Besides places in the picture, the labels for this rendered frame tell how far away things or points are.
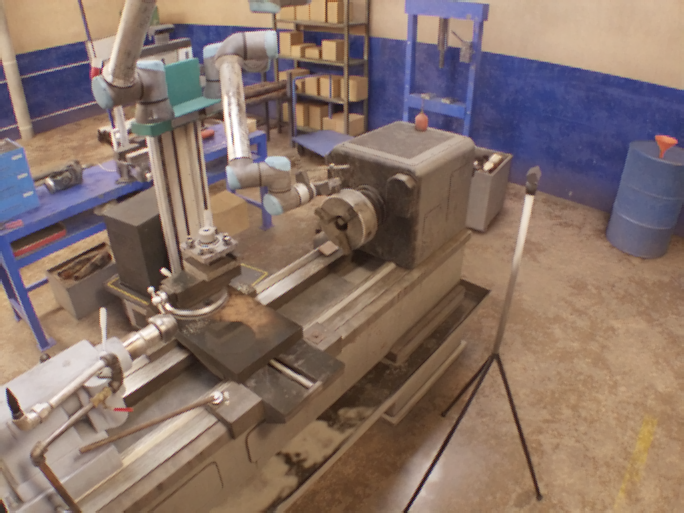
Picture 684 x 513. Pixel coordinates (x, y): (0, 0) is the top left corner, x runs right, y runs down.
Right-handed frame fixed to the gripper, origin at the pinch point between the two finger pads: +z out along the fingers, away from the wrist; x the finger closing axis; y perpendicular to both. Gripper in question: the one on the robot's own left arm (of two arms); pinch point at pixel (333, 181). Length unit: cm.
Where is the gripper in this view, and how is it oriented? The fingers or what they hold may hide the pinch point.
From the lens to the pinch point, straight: 209.3
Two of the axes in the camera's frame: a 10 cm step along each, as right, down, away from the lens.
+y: 2.2, 9.3, 3.0
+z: 7.1, -3.6, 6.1
